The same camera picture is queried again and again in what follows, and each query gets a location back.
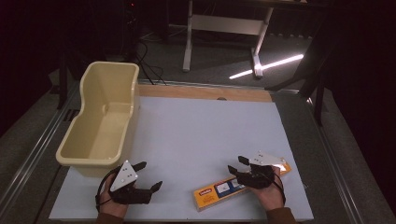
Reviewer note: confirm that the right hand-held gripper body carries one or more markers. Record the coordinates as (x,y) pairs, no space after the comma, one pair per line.
(258,179)

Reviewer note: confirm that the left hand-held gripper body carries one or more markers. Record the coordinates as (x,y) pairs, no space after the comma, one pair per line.
(124,175)

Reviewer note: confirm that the long orange box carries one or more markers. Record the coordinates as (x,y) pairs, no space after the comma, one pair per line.
(208,196)

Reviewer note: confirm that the cream plastic bin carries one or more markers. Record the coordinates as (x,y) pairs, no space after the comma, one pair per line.
(102,133)

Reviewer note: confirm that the person's right hand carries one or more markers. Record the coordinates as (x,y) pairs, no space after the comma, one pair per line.
(271,197)

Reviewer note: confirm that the person's left hand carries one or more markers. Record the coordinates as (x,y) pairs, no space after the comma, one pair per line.
(109,207)

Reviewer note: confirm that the white table mat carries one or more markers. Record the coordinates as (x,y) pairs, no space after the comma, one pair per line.
(202,133)

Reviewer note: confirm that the black metal stand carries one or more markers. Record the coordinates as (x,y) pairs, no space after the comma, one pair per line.
(317,77)

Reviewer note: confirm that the metal floor rail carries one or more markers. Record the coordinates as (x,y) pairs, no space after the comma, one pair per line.
(336,161)
(34,149)

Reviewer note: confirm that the white metal table frame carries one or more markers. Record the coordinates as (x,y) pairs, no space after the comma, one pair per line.
(225,25)

